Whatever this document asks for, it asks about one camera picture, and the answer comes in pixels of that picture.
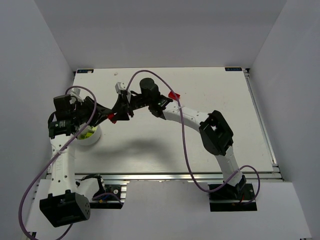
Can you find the red sloped lego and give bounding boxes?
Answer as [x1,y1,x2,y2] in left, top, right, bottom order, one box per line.
[107,113,117,124]

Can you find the red rectangular lego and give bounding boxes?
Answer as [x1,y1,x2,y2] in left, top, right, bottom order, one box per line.
[168,91,180,101]

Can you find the lime lego table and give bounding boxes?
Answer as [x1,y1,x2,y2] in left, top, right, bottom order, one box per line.
[78,132,93,140]

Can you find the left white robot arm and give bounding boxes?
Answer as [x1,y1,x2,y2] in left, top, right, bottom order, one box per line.
[39,94,109,228]

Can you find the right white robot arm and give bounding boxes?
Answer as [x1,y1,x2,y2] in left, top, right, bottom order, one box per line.
[108,78,246,195]

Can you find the white round divided container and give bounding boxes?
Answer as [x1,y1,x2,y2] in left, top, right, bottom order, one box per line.
[76,125,102,146]

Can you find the left blue table label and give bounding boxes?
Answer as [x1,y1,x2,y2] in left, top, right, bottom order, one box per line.
[76,69,94,74]

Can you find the blue table label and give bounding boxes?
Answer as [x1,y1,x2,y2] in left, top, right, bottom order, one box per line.
[76,69,94,74]
[224,67,243,72]

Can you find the right blue table label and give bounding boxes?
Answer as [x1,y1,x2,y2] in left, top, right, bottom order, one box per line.
[224,67,243,72]

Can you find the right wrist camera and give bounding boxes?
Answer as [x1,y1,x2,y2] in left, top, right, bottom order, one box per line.
[115,82,131,102]

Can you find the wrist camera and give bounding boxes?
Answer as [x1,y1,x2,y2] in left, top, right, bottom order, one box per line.
[68,87,83,104]
[115,82,131,102]

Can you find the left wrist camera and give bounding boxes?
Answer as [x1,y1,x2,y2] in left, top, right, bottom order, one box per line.
[68,87,83,104]

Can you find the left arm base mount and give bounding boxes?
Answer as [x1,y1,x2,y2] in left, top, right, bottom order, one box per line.
[78,173,126,209]

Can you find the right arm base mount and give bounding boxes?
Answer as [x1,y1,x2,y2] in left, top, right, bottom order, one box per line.
[209,183,258,212]

